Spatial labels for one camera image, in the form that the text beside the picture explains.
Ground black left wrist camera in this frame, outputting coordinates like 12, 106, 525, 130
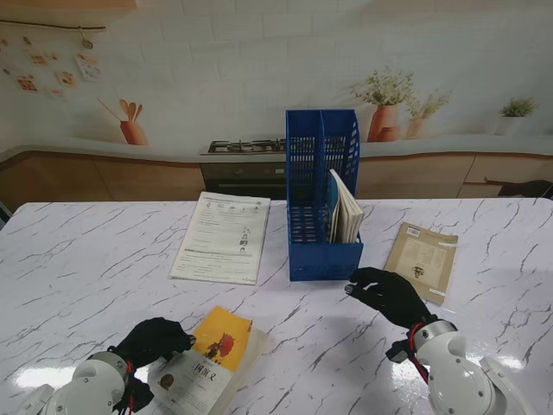
111, 375, 156, 412

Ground blue plastic file holder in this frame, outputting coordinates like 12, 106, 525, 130
285, 108, 365, 283

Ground right arm red black cables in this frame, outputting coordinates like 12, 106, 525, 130
408, 322, 433, 386

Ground yellow and white cover book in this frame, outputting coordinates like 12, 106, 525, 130
146, 304, 272, 414

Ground wooden hanging rail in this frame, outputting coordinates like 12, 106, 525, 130
0, 19, 107, 32

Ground left arm red black cables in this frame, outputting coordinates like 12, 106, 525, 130
110, 358, 143, 415

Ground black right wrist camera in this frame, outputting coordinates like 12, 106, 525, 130
385, 339, 411, 363

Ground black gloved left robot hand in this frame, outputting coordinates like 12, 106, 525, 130
114, 317, 198, 373

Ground gas hob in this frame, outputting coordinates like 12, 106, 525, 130
206, 137, 289, 156

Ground beige cover book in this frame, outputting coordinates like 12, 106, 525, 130
378, 221, 460, 307

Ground arm red black cables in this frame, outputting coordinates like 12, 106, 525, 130
408, 322, 433, 386
110, 358, 143, 415

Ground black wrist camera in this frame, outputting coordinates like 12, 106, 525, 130
385, 339, 411, 363
111, 375, 156, 412

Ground light blue cover book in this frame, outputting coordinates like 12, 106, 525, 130
327, 168, 365, 246

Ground hanging white note card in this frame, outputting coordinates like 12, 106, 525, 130
75, 54, 103, 82

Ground white printed worksheet booklet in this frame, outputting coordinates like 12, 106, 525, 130
168, 191, 272, 286

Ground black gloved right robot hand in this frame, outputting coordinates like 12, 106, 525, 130
344, 266, 433, 334

